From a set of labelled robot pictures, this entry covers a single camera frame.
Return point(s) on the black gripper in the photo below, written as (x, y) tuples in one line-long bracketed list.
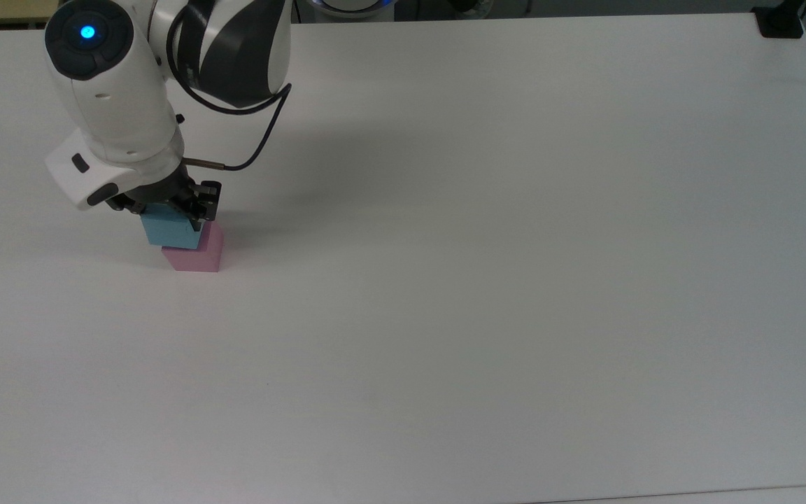
[(165, 189)]

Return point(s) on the blue foam cube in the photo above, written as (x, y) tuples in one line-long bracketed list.
[(165, 227)]

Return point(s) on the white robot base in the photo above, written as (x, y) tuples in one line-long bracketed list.
[(354, 7)]

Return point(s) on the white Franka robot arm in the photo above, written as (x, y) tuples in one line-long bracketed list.
[(116, 105)]

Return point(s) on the pink foam cube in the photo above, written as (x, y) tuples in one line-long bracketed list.
[(196, 259)]

